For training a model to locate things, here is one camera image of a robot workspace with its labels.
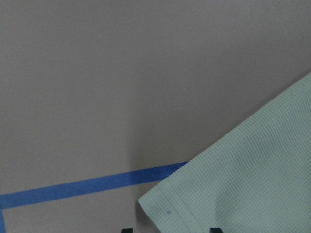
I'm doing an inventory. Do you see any olive green long-sleeve shirt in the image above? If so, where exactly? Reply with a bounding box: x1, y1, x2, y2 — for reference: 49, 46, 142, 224
139, 75, 311, 233

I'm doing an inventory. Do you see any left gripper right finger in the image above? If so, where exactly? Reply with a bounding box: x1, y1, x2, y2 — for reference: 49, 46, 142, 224
210, 228, 221, 233

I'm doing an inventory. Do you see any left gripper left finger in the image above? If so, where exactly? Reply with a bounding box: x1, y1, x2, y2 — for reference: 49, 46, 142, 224
121, 228, 133, 233

